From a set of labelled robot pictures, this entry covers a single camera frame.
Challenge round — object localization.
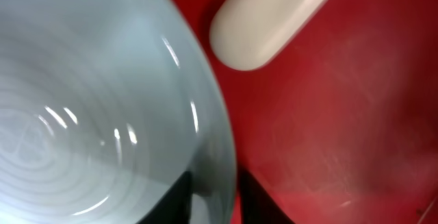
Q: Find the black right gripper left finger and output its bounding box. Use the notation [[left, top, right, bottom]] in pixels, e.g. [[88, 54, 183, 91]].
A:
[[138, 171, 192, 224]]

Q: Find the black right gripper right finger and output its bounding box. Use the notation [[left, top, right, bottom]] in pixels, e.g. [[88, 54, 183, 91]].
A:
[[238, 169, 295, 224]]

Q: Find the light blue plate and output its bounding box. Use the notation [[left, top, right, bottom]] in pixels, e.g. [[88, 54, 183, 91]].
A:
[[1, 0, 237, 223]]

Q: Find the red serving tray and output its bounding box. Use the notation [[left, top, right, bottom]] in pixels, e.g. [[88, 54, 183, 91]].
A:
[[174, 0, 437, 223]]

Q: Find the white plastic spoon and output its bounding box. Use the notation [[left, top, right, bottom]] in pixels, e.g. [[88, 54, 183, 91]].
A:
[[209, 0, 326, 71]]

